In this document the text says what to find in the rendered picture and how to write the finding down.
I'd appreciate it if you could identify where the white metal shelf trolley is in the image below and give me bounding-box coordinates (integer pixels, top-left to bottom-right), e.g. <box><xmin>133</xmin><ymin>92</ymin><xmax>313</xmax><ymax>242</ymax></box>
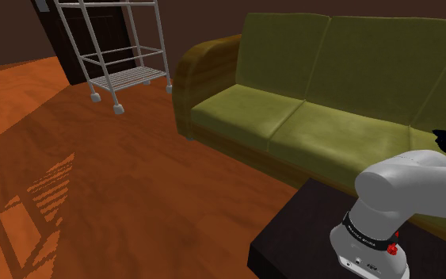
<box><xmin>53</xmin><ymin>0</ymin><xmax>173</xmax><ymax>115</ymax></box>

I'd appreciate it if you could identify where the dark robot stand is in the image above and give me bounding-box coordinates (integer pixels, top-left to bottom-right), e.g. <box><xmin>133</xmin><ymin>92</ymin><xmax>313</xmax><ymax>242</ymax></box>
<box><xmin>246</xmin><ymin>177</ymin><xmax>446</xmax><ymax>279</ymax></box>

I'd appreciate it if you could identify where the green sofa with wooden arms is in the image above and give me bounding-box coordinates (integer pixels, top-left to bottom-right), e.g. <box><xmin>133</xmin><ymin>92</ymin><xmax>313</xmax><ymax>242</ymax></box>
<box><xmin>171</xmin><ymin>12</ymin><xmax>446</xmax><ymax>271</ymax></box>

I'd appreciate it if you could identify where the dark wooden door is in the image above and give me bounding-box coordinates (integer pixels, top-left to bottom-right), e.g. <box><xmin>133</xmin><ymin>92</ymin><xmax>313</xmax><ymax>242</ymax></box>
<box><xmin>30</xmin><ymin>0</ymin><xmax>139</xmax><ymax>86</ymax></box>

